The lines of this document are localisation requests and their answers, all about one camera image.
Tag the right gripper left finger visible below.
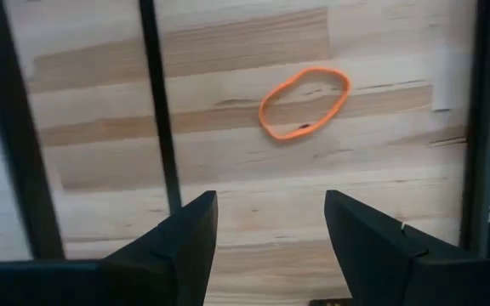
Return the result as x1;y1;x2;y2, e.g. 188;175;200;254
0;190;219;306

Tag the orange rubber band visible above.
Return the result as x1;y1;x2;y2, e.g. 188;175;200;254
258;66;352;142

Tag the black metal table frame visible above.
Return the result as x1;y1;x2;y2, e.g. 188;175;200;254
459;0;490;259

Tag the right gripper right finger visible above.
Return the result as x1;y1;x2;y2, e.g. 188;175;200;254
323;189;490;306

